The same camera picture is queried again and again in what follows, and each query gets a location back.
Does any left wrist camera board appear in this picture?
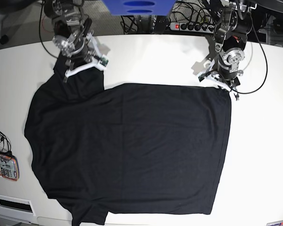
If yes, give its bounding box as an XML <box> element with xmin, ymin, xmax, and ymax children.
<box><xmin>198</xmin><ymin>74</ymin><xmax>206</xmax><ymax>82</ymax></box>

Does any orange clear component case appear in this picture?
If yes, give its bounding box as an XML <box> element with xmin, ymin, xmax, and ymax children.
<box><xmin>0</xmin><ymin>153</ymin><xmax>19</xmax><ymax>181</ymax></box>

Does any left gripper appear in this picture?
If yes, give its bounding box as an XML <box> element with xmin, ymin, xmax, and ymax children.
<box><xmin>198</xmin><ymin>47</ymin><xmax>245</xmax><ymax>101</ymax></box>

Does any black power strip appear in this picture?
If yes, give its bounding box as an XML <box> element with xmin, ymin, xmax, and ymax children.
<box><xmin>169</xmin><ymin>22</ymin><xmax>214</xmax><ymax>34</ymax></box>

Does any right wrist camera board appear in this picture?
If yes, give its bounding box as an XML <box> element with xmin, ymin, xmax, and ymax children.
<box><xmin>100</xmin><ymin>56</ymin><xmax>108</xmax><ymax>67</ymax></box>

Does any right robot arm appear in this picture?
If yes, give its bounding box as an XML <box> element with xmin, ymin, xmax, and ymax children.
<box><xmin>43</xmin><ymin>0</ymin><xmax>108</xmax><ymax>82</ymax></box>

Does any black T-shirt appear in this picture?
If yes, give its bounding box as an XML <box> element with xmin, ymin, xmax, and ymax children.
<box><xmin>24</xmin><ymin>56</ymin><xmax>232</xmax><ymax>226</ymax></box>

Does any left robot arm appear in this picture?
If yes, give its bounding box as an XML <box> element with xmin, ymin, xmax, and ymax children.
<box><xmin>197</xmin><ymin>0</ymin><xmax>252</xmax><ymax>100</ymax></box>

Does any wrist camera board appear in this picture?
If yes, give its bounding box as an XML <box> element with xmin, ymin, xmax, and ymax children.
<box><xmin>198</xmin><ymin>74</ymin><xmax>206</xmax><ymax>82</ymax></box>
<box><xmin>100</xmin><ymin>56</ymin><xmax>108</xmax><ymax>67</ymax></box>

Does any blue plastic bin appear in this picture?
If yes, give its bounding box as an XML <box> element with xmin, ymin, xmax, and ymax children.
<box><xmin>102</xmin><ymin>0</ymin><xmax>175</xmax><ymax>16</ymax></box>

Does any white table cable grommet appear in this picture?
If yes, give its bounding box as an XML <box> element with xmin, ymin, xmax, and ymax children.
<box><xmin>0</xmin><ymin>194</ymin><xmax>35</xmax><ymax>216</ymax></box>

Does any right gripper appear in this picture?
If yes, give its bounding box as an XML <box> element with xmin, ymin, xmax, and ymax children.
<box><xmin>52</xmin><ymin>31</ymin><xmax>108</xmax><ymax>83</ymax></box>

